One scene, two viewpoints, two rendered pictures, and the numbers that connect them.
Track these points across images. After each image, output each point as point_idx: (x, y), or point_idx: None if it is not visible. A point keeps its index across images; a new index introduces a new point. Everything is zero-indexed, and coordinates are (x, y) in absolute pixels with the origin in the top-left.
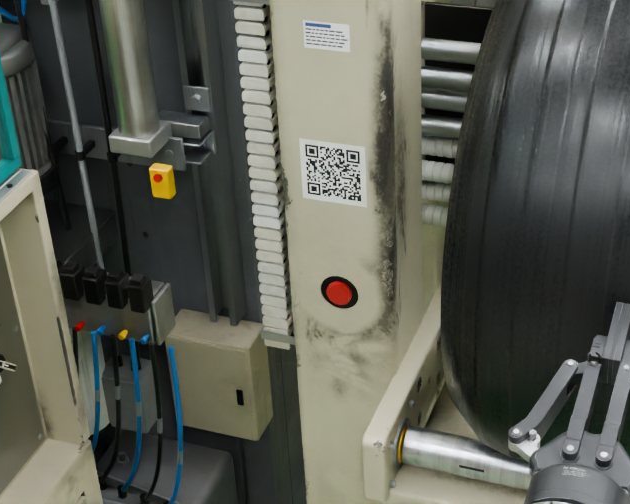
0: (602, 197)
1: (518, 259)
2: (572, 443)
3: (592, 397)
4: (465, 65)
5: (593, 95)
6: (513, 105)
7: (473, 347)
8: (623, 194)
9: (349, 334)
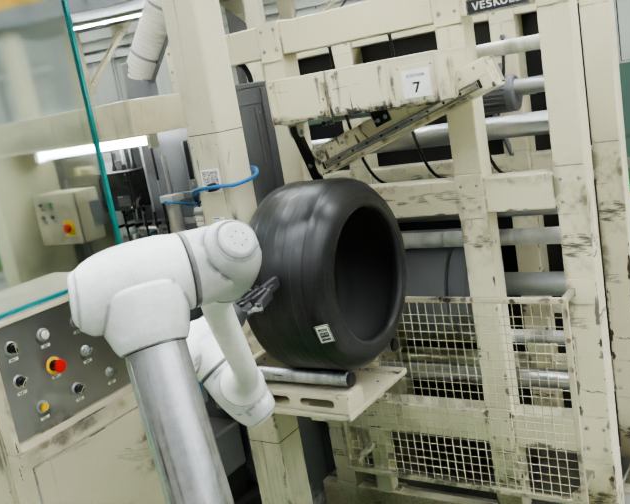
0: (270, 246)
1: None
2: (235, 302)
3: (250, 295)
4: None
5: (271, 218)
6: (251, 225)
7: None
8: (275, 244)
9: (244, 334)
